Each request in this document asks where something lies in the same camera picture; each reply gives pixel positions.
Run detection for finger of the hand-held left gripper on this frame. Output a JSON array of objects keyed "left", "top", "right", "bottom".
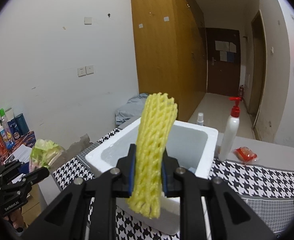
[
  {"left": 0, "top": 160, "right": 25, "bottom": 178},
  {"left": 20, "top": 166, "right": 50, "bottom": 188}
]

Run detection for white styrofoam box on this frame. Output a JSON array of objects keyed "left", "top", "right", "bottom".
[{"left": 85, "top": 116, "right": 219, "bottom": 236}]

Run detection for grey houndstooth tablecloth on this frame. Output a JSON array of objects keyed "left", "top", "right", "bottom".
[{"left": 43, "top": 127, "right": 294, "bottom": 240}]

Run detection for blue white paper notice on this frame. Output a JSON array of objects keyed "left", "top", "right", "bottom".
[{"left": 220, "top": 51, "right": 235, "bottom": 62}]

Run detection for cabbage in plastic bag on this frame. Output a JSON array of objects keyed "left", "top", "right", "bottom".
[{"left": 29, "top": 139, "right": 65, "bottom": 173}]

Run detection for wooden wardrobe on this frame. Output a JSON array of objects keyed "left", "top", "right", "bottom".
[{"left": 130, "top": 0, "right": 207, "bottom": 123}]

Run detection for grey blue crumpled cloth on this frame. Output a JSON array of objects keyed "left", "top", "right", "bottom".
[{"left": 115, "top": 93, "right": 150, "bottom": 128}]

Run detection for white paper sheets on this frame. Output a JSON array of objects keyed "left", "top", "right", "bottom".
[{"left": 10, "top": 145, "right": 35, "bottom": 167}]

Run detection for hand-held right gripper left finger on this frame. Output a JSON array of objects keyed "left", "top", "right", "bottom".
[{"left": 19, "top": 144, "right": 137, "bottom": 240}]

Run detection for blue patterned cloth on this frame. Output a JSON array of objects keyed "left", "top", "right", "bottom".
[{"left": 14, "top": 131, "right": 37, "bottom": 150}]

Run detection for yellow foam net sleeve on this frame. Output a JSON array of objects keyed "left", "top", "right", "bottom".
[{"left": 127, "top": 92, "right": 179, "bottom": 218}]

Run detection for person's left hand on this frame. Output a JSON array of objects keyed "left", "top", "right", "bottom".
[{"left": 5, "top": 209, "right": 26, "bottom": 232}]

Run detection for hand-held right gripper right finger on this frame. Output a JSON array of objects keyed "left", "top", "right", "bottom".
[{"left": 162, "top": 149, "right": 277, "bottom": 240}]

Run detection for wooden side door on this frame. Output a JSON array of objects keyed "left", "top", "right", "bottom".
[{"left": 247, "top": 9, "right": 267, "bottom": 127}]

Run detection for white red pump bottle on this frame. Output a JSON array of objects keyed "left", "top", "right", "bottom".
[{"left": 218, "top": 97, "right": 242, "bottom": 162}]

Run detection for red snack packet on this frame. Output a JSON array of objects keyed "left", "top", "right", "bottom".
[{"left": 233, "top": 147, "right": 259, "bottom": 164}]

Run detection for dark brown entrance door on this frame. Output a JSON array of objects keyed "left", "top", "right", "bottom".
[{"left": 206, "top": 27, "right": 241, "bottom": 96}]

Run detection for row of toiletry bottles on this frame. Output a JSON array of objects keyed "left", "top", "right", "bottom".
[{"left": 0, "top": 107, "right": 30, "bottom": 160}]

